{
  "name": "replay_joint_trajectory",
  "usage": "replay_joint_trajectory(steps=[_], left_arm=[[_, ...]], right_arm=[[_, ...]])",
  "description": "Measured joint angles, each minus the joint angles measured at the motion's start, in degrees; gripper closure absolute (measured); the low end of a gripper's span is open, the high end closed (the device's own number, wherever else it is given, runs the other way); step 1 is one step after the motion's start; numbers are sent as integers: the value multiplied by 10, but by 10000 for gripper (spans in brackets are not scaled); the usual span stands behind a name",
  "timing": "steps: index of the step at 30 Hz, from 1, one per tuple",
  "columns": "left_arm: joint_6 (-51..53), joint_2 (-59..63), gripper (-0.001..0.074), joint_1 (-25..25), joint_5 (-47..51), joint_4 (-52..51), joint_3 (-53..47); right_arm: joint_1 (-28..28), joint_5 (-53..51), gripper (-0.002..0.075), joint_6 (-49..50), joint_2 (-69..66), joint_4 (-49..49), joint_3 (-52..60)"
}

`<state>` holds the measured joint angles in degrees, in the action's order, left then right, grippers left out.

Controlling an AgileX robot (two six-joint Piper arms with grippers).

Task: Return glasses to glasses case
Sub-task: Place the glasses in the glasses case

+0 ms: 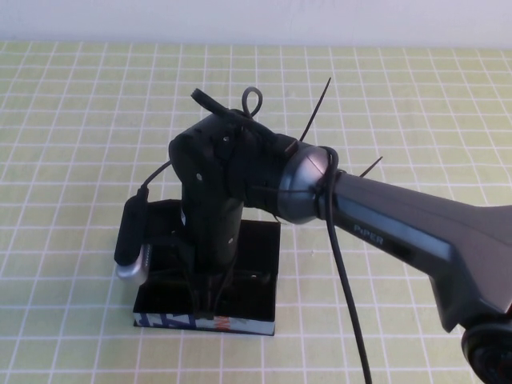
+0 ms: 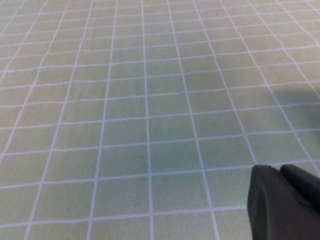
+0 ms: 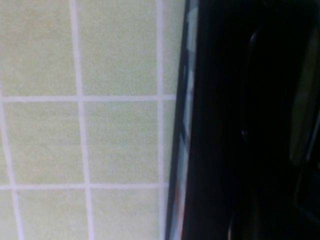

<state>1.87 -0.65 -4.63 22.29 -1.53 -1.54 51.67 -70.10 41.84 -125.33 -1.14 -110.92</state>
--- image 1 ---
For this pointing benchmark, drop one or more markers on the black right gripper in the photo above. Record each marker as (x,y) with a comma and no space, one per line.
(216,232)

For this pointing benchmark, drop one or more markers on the black printed glasses case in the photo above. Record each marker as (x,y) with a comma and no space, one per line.
(260,248)

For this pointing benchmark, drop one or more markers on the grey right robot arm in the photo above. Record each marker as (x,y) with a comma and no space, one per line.
(400,224)

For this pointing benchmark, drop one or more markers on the black zip tie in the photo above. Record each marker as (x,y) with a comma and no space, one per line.
(316,108)
(372,166)

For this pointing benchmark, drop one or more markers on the green checked tablecloth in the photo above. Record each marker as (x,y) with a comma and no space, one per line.
(80,120)

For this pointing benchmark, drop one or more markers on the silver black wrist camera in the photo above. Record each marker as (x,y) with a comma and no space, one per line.
(130,232)

